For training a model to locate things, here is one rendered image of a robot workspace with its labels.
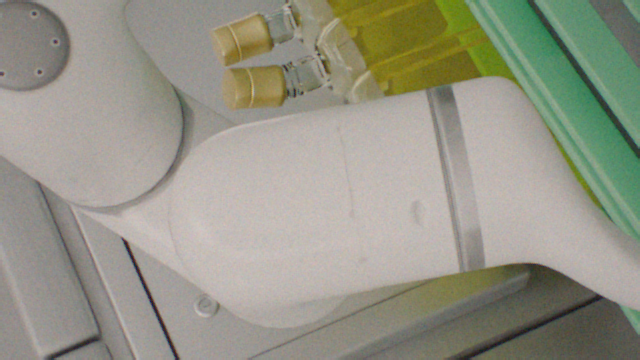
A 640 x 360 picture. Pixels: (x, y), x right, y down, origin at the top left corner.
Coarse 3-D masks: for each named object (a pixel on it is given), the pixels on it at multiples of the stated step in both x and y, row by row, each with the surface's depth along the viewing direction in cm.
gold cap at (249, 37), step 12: (228, 24) 105; (240, 24) 105; (252, 24) 105; (264, 24) 105; (216, 36) 104; (228, 36) 104; (240, 36) 104; (252, 36) 105; (264, 36) 105; (216, 48) 106; (228, 48) 104; (240, 48) 105; (252, 48) 105; (264, 48) 106; (228, 60) 105; (240, 60) 106
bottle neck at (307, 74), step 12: (300, 60) 103; (312, 60) 103; (288, 72) 102; (300, 72) 102; (312, 72) 103; (324, 72) 103; (288, 84) 102; (300, 84) 103; (312, 84) 103; (324, 84) 104; (288, 96) 103
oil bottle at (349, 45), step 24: (384, 0) 105; (408, 0) 105; (432, 0) 105; (456, 0) 105; (336, 24) 103; (360, 24) 103; (384, 24) 103; (408, 24) 103; (432, 24) 103; (456, 24) 103; (480, 24) 104; (336, 48) 102; (360, 48) 102; (384, 48) 102; (408, 48) 103; (336, 72) 102; (360, 72) 102
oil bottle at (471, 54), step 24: (432, 48) 102; (456, 48) 102; (480, 48) 102; (384, 72) 101; (408, 72) 101; (432, 72) 101; (456, 72) 101; (480, 72) 101; (504, 72) 101; (360, 96) 100; (384, 96) 100
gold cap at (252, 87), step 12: (228, 72) 101; (240, 72) 101; (252, 72) 101; (264, 72) 102; (276, 72) 102; (228, 84) 101; (240, 84) 100; (252, 84) 101; (264, 84) 101; (276, 84) 102; (228, 96) 102; (240, 96) 100; (252, 96) 101; (264, 96) 101; (276, 96) 102; (228, 108) 102; (240, 108) 102; (252, 108) 102
